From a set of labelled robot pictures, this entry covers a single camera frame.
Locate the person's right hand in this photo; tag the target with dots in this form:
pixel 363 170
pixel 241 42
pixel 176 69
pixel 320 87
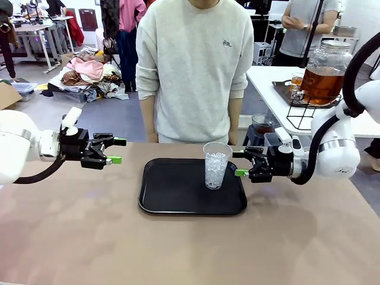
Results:
pixel 152 138

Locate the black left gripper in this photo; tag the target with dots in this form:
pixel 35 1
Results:
pixel 72 147

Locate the person's left forearm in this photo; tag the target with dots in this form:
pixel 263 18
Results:
pixel 234 115

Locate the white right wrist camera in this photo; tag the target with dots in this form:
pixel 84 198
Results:
pixel 292 142

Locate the small glass of tea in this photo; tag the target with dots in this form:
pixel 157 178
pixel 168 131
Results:
pixel 297 81

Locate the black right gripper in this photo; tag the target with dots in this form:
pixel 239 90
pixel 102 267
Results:
pixel 280 164

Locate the tall clear cup with ice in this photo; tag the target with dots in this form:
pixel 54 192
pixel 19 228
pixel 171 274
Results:
pixel 216 169

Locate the metal basin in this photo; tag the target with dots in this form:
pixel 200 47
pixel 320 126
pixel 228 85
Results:
pixel 344 31

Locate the pile of mixed clothes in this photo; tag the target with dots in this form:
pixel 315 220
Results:
pixel 89 71

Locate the glass bowl with brown liquid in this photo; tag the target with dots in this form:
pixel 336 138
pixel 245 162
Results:
pixel 261 123

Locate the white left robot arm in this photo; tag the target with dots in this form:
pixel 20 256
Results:
pixel 15 142

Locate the maroon board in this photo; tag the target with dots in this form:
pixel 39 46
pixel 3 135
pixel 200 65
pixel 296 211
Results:
pixel 88 19

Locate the cardboard box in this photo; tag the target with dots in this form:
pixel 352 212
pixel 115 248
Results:
pixel 66 59

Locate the clear storage bin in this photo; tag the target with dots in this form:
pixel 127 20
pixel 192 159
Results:
pixel 25 90

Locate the glass tea dispenser jar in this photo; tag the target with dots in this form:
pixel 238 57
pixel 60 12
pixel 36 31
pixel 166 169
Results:
pixel 323 77

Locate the black stand pole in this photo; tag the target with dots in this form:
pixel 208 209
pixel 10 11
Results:
pixel 311 35

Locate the person's left hand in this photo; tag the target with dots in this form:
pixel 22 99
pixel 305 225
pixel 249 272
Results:
pixel 233 139

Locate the grey background desk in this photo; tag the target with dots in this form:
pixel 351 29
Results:
pixel 32 28

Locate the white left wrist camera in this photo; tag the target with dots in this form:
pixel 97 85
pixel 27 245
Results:
pixel 72 117

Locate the hanging red garment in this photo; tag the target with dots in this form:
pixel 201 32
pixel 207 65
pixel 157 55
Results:
pixel 74 26

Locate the background person brown jacket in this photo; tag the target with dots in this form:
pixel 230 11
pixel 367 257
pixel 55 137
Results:
pixel 7 35

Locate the hanging blue trousers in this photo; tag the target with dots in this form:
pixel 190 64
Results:
pixel 127 59

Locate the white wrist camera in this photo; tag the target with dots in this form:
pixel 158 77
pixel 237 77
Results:
pixel 292 142
pixel 72 117

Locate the hanging dark patterned garment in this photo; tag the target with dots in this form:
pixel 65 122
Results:
pixel 110 17

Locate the background person grey t-shirt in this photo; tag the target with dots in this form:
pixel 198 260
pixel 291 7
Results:
pixel 297 38

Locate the metal tray under dispenser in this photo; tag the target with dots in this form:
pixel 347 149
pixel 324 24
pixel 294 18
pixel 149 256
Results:
pixel 285 92

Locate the person's right forearm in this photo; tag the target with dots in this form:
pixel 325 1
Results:
pixel 148 115

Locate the black plastic serving tray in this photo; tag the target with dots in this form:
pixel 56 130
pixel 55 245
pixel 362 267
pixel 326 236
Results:
pixel 178 193

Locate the clear plastic box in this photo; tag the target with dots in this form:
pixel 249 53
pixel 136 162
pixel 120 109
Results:
pixel 271 139

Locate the person in grey sweatshirt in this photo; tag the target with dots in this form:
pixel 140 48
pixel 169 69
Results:
pixel 193 68

